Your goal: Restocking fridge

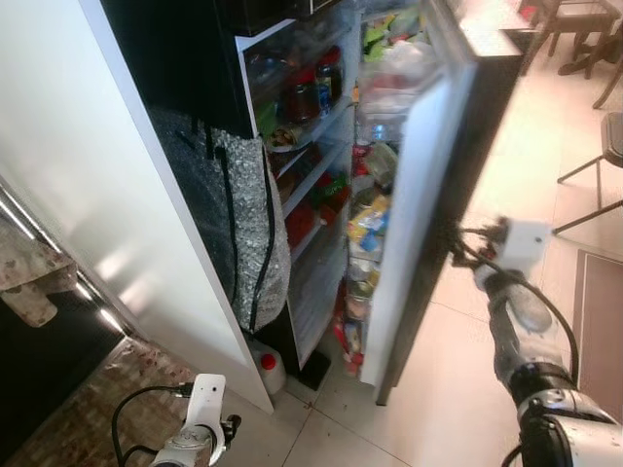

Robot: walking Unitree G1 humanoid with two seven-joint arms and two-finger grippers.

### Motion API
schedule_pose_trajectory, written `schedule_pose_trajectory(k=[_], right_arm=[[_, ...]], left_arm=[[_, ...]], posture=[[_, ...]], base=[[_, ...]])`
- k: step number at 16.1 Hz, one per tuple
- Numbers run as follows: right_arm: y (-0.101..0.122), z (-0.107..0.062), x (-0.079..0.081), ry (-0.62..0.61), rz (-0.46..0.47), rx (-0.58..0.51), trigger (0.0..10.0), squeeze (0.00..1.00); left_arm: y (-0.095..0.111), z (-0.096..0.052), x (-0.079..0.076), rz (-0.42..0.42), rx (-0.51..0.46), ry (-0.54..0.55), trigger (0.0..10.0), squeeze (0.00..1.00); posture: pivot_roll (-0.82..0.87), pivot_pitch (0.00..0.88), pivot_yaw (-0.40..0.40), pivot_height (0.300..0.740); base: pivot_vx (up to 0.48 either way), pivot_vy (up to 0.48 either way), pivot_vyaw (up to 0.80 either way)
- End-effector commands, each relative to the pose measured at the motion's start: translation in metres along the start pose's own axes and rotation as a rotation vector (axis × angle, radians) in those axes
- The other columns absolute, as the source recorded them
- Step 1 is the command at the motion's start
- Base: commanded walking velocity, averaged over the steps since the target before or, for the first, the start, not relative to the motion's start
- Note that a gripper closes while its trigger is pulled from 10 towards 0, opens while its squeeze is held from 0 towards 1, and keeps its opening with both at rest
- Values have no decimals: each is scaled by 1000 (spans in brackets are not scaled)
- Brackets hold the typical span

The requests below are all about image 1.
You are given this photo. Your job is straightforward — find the black fridge door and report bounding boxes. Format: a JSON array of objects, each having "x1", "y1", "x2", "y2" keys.
[{"x1": 336, "y1": 0, "x2": 534, "y2": 408}]

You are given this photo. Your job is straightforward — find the black fridge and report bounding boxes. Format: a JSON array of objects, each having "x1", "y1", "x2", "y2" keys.
[{"x1": 102, "y1": 0, "x2": 439, "y2": 390}]

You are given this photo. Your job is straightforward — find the white jug with red cap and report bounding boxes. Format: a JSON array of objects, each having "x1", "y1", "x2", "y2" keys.
[{"x1": 248, "y1": 339, "x2": 288, "y2": 395}]

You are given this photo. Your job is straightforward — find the yellow blue snack packet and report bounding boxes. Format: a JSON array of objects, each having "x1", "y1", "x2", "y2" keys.
[{"x1": 348, "y1": 195, "x2": 390, "y2": 254}]

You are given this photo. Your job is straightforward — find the grey metal-legged chair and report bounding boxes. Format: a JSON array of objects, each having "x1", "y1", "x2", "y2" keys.
[{"x1": 555, "y1": 112, "x2": 623, "y2": 234}]

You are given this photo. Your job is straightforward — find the brown floor mat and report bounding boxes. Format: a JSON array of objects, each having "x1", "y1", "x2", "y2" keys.
[{"x1": 572, "y1": 248, "x2": 623, "y2": 467}]

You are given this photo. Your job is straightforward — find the speckled grey hanging bag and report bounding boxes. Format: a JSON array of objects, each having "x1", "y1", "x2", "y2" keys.
[{"x1": 146, "y1": 105, "x2": 291, "y2": 334}]

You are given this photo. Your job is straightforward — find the white plate with food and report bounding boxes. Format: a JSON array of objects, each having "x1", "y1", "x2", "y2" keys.
[{"x1": 265, "y1": 122, "x2": 303, "y2": 152}]

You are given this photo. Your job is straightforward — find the beige hanging towel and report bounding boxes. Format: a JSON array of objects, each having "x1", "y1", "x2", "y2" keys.
[{"x1": 0, "y1": 229, "x2": 79, "y2": 327}]

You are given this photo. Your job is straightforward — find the green plastic container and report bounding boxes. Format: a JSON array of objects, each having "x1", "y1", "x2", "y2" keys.
[{"x1": 255, "y1": 97, "x2": 278, "y2": 137}]

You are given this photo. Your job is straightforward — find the dark wooden chair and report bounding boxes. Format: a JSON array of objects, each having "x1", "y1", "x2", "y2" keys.
[{"x1": 526, "y1": 0, "x2": 623, "y2": 108}]

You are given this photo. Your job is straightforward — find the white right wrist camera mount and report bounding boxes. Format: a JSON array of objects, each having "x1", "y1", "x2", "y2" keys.
[{"x1": 492, "y1": 219, "x2": 554, "y2": 278}]

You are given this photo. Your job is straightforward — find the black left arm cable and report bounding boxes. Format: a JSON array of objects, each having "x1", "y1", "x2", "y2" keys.
[{"x1": 110, "y1": 384, "x2": 196, "y2": 467}]

